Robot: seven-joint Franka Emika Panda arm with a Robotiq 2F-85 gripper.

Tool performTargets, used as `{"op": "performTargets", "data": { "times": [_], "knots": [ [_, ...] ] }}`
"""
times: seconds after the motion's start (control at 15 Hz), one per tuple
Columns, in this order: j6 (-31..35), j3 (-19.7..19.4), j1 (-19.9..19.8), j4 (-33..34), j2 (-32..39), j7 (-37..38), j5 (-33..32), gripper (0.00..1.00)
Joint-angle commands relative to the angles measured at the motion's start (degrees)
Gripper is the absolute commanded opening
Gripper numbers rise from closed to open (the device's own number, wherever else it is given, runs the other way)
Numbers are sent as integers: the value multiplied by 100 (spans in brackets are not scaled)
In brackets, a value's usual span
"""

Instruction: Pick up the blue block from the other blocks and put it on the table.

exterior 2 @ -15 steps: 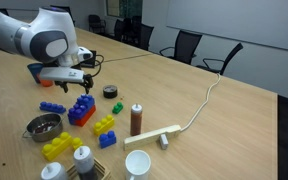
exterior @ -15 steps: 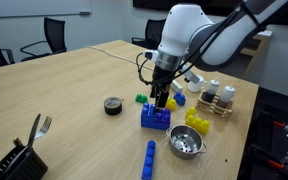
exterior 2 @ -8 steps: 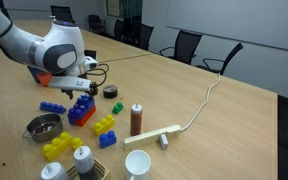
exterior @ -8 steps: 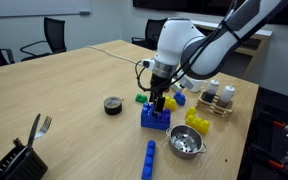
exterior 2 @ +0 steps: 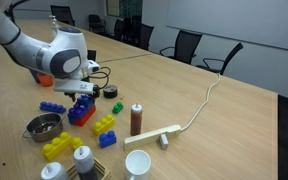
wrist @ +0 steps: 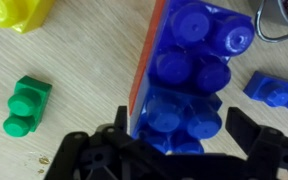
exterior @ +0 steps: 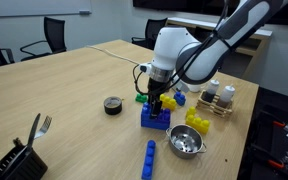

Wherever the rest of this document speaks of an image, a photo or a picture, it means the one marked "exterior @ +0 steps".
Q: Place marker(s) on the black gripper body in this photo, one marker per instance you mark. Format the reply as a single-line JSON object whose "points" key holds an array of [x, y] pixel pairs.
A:
{"points": [[157, 87]]}

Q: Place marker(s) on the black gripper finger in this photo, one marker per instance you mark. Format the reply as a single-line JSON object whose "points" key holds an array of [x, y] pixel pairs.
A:
{"points": [[152, 105], [158, 108]]}

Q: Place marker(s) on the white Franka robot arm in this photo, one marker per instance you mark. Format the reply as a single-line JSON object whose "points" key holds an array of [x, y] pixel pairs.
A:
{"points": [[172, 46]]}

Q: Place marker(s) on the medium yellow building block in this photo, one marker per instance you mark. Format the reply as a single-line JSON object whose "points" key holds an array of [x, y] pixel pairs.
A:
{"points": [[168, 102]]}

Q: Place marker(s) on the small green building block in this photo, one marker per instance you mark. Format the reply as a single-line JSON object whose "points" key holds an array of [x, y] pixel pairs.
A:
{"points": [[141, 98]]}

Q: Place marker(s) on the large blue building block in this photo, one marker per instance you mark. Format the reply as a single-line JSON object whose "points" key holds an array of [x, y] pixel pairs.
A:
{"points": [[161, 123]]}

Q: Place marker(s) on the small dark-blue building block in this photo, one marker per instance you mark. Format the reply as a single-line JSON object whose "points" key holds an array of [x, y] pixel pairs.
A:
{"points": [[180, 98]]}

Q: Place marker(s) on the tiny yellow building block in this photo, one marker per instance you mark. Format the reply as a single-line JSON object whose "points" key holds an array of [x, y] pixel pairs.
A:
{"points": [[191, 111]]}

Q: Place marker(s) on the large yellow building block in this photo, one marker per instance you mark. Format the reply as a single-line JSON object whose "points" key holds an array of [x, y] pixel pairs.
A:
{"points": [[198, 124]]}

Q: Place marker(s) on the long narrow blue block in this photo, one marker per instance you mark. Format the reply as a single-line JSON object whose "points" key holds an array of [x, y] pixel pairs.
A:
{"points": [[148, 160]]}

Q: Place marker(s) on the white mug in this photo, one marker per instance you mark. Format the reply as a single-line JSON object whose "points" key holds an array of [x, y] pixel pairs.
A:
{"points": [[194, 88]]}

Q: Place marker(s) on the black tape roll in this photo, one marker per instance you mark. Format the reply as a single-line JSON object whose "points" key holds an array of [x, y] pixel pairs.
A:
{"points": [[112, 106]]}

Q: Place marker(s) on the dark-filled white squeeze bottle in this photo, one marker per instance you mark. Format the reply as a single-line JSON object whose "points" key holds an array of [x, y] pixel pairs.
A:
{"points": [[212, 90]]}

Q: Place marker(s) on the wooden pallet bottle holder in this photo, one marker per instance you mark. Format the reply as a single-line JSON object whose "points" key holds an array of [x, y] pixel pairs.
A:
{"points": [[214, 107]]}

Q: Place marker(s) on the pale-filled white squeeze bottle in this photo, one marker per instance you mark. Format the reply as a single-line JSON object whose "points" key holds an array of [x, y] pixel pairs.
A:
{"points": [[226, 96]]}

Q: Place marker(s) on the metal fork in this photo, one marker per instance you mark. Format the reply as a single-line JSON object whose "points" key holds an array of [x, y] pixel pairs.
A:
{"points": [[44, 126]]}

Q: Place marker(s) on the dark table knife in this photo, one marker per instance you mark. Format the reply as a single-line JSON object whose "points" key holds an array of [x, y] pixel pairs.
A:
{"points": [[33, 131]]}

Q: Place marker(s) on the black utensil caddy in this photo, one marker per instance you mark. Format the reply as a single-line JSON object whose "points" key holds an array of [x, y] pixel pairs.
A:
{"points": [[20, 165]]}

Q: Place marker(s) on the black wall screen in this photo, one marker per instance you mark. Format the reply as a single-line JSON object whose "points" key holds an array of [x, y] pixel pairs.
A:
{"points": [[217, 8]]}

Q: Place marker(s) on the wall whiteboard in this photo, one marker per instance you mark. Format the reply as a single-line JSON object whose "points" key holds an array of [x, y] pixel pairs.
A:
{"points": [[34, 6]]}

